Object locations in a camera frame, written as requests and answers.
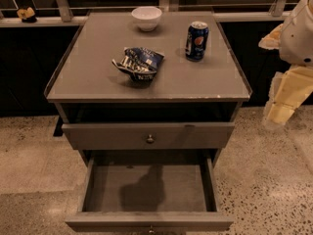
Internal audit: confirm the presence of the round brass top knob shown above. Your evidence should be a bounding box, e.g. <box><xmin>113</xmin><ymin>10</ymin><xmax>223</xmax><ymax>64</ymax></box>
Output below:
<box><xmin>146</xmin><ymin>134</ymin><xmax>155</xmax><ymax>144</ymax></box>

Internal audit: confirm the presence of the white ceramic bowl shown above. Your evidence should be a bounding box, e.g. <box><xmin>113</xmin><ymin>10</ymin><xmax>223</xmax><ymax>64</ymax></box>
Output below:
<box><xmin>131</xmin><ymin>6</ymin><xmax>162</xmax><ymax>31</ymax></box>

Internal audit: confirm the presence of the grey metal railing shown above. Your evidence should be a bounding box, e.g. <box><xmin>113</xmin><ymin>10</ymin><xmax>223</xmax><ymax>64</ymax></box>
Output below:
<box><xmin>0</xmin><ymin>0</ymin><xmax>313</xmax><ymax>28</ymax></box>

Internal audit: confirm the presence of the closed grey top drawer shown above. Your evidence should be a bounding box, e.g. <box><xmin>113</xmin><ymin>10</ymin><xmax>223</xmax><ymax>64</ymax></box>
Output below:
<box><xmin>62</xmin><ymin>122</ymin><xmax>235</xmax><ymax>151</ymax></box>

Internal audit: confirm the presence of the round brass knob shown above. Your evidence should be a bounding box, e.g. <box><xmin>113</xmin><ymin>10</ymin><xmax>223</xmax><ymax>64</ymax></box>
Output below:
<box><xmin>146</xmin><ymin>134</ymin><xmax>155</xmax><ymax>144</ymax></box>
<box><xmin>148</xmin><ymin>226</ymin><xmax>156</xmax><ymax>235</ymax></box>

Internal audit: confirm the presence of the round brass middle knob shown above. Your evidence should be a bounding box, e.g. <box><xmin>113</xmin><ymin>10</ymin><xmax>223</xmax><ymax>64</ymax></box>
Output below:
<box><xmin>148</xmin><ymin>226</ymin><xmax>156</xmax><ymax>235</ymax></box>

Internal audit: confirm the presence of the blue chip bag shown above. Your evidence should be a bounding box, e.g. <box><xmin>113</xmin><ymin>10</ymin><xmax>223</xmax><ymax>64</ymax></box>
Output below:
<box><xmin>112</xmin><ymin>47</ymin><xmax>164</xmax><ymax>81</ymax></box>

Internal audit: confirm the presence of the grey wooden drawer cabinet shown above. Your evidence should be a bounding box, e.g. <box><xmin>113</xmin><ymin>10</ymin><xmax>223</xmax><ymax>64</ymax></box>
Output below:
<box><xmin>43</xmin><ymin>11</ymin><xmax>253</xmax><ymax>235</ymax></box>

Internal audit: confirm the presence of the small yellow black object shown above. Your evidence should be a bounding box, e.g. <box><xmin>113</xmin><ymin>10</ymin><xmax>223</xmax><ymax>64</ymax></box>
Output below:
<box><xmin>17</xmin><ymin>7</ymin><xmax>37</xmax><ymax>23</ymax></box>

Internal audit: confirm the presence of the blue pepsi soda can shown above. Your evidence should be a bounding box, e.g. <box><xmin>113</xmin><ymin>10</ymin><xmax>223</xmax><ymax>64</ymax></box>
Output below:
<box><xmin>185</xmin><ymin>21</ymin><xmax>209</xmax><ymax>61</ymax></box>

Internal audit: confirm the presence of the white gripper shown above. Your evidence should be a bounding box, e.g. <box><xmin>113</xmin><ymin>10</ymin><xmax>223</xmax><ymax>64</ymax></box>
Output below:
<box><xmin>258</xmin><ymin>0</ymin><xmax>313</xmax><ymax>126</ymax></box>

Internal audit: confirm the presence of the open grey middle drawer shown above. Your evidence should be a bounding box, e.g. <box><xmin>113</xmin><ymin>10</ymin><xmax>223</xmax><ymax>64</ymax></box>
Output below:
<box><xmin>66</xmin><ymin>157</ymin><xmax>234</xmax><ymax>235</ymax></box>

